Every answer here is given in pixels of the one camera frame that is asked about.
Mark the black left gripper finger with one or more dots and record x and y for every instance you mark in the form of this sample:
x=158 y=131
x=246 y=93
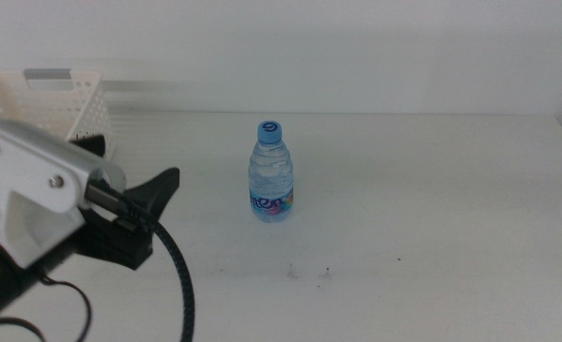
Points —
x=91 y=145
x=155 y=190

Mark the clear water bottle blue cap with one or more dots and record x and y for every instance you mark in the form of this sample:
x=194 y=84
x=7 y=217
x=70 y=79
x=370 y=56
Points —
x=270 y=180

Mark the white perforated plastic basket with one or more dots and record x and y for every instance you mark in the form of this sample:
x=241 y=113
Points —
x=88 y=76

